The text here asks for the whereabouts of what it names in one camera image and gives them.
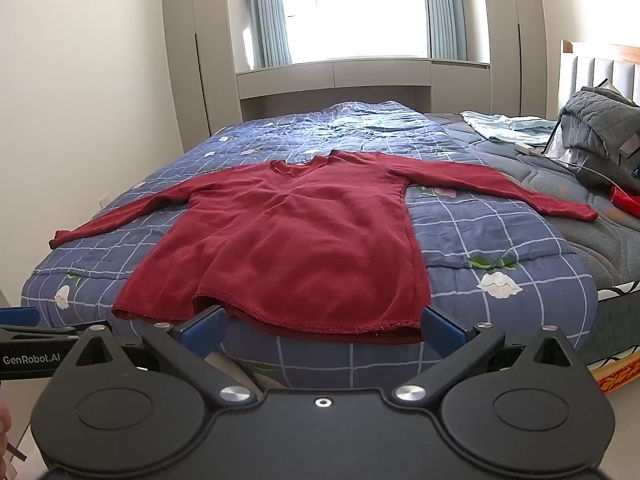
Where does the beige window seat cabinet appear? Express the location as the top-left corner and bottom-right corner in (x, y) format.
(235, 56), (493, 123)

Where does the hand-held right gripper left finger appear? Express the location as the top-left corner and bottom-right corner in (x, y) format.
(75, 305), (258, 408)

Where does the grey quilted mattress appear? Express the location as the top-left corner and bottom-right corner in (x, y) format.
(425, 112), (640, 291)

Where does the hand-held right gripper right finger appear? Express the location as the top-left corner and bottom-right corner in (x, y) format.
(392, 305), (576, 406)

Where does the red item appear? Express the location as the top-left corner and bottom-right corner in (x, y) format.
(609, 185), (640, 218)

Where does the window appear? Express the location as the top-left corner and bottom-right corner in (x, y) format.
(285, 0), (431, 63)

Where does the beige wardrobe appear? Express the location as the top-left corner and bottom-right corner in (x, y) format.
(160, 0), (242, 153)
(480, 0), (562, 121)

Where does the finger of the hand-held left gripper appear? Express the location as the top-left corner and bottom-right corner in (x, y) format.
(0, 306), (93, 343)

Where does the blue-grey curtain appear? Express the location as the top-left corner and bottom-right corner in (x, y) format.
(422, 0), (468, 61)
(247, 0), (292, 68)

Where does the light patterned pillow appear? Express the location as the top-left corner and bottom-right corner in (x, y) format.
(460, 110), (558, 145)

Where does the red towel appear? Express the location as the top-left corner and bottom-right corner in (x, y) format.
(48, 150), (599, 346)

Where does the grey padded headboard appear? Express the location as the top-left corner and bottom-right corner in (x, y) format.
(559, 40), (640, 111)

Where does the patterned bed base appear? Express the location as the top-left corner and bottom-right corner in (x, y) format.
(582, 280), (640, 401)

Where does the blue checked floral quilt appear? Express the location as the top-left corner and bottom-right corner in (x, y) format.
(20, 101), (598, 391)

